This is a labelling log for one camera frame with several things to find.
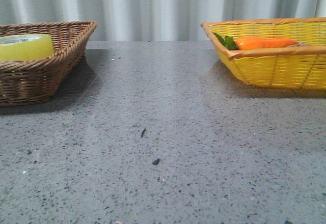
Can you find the yellow woven basket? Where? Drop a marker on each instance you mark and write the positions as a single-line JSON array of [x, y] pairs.
[[301, 67]]

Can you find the yellow packing tape roll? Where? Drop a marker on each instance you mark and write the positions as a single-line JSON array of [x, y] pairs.
[[26, 47]]

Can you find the orange toy carrot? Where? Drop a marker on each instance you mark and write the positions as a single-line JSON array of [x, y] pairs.
[[249, 43]]

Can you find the brown wicker basket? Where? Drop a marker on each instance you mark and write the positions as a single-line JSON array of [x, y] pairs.
[[33, 82]]

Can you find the white pleated curtain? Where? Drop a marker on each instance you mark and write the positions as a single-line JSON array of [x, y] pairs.
[[154, 20]]

